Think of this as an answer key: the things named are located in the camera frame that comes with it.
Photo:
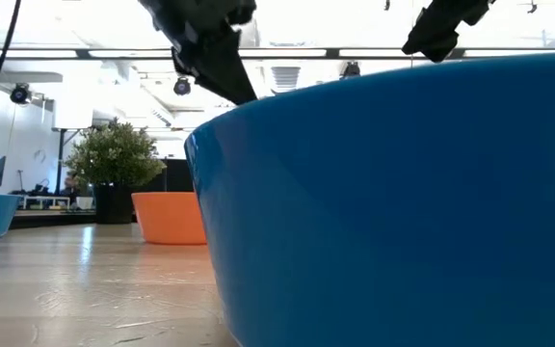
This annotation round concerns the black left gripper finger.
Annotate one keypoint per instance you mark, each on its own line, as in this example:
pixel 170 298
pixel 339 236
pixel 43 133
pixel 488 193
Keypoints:
pixel 219 72

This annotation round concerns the orange plastic bowl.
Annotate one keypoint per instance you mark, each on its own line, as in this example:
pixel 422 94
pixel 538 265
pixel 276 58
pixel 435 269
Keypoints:
pixel 169 219

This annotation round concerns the black ceiling spotlight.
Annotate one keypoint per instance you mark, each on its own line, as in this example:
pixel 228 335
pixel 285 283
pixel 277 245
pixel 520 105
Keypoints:
pixel 351 70
pixel 182 86
pixel 19 94

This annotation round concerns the white ceiling vent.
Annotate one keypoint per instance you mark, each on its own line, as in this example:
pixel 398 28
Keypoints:
pixel 284 77

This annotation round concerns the black panel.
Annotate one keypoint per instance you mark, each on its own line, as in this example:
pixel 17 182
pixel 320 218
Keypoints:
pixel 178 176

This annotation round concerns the black ceiling beam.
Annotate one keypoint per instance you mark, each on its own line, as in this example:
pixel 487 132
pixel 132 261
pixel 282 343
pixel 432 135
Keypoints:
pixel 82 53

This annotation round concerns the small green potted plant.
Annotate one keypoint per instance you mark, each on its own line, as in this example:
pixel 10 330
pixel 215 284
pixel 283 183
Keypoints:
pixel 113 159

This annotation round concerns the person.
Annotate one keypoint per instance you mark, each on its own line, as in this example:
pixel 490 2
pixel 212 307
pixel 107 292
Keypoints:
pixel 70 185

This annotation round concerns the white low table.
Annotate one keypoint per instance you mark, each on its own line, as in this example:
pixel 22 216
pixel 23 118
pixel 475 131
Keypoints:
pixel 46 197

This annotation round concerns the black vertical post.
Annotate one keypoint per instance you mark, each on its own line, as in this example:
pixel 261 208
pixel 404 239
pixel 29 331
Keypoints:
pixel 60 159

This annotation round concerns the black aluminium rig frame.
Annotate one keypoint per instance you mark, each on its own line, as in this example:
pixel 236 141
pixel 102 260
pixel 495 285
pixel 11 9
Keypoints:
pixel 56 219

